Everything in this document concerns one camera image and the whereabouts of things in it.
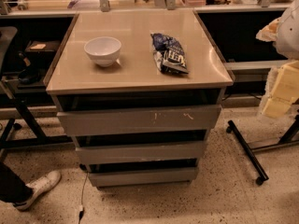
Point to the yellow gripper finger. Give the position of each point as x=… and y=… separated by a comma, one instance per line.
x=285, y=91

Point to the grey drawer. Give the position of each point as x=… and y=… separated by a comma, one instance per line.
x=141, y=152
x=139, y=120
x=143, y=177

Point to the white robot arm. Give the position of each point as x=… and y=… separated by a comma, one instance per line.
x=284, y=33

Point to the grey top drawer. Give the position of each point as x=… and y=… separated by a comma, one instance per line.
x=139, y=120

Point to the grey bottom drawer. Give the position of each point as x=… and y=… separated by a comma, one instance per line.
x=143, y=177

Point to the grey drawer cabinet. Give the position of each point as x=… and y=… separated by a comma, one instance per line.
x=133, y=81

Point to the black wheeled stand base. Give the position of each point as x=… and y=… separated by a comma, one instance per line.
x=288, y=139

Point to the blue chip bag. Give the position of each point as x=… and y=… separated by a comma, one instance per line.
x=168, y=54

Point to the white bowl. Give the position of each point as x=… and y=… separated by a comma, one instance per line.
x=103, y=51

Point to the dark shelf box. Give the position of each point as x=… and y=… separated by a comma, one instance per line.
x=38, y=49

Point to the white sneaker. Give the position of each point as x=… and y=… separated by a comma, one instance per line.
x=43, y=184

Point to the black trouser leg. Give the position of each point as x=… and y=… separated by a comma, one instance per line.
x=12, y=188

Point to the black desk frame left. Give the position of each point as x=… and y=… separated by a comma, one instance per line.
x=7, y=35

